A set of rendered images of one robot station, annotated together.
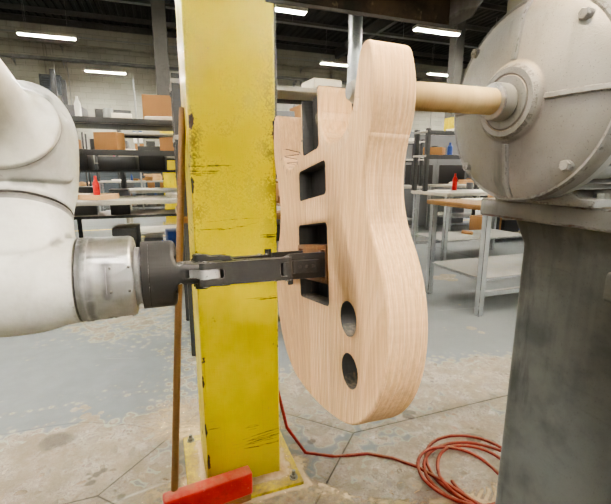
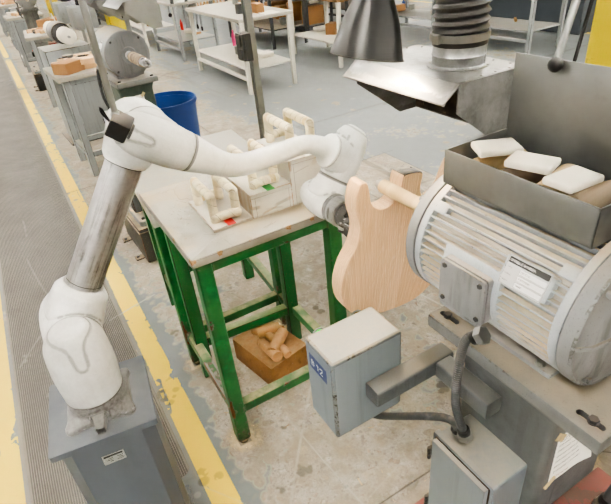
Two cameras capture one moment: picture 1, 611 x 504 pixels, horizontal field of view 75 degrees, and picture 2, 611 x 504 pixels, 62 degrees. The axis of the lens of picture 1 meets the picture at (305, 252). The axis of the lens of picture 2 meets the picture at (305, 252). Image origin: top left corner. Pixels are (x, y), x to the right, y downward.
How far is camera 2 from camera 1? 127 cm
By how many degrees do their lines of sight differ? 78
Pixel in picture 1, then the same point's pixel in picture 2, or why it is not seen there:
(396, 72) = (350, 194)
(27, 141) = (325, 160)
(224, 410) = not seen: hidden behind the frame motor
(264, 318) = not seen: hidden behind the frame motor
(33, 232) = (321, 189)
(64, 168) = (339, 168)
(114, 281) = (329, 214)
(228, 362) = not seen: hidden behind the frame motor
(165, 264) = (340, 216)
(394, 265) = (341, 258)
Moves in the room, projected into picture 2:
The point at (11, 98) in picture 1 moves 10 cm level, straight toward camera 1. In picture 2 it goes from (316, 151) to (292, 163)
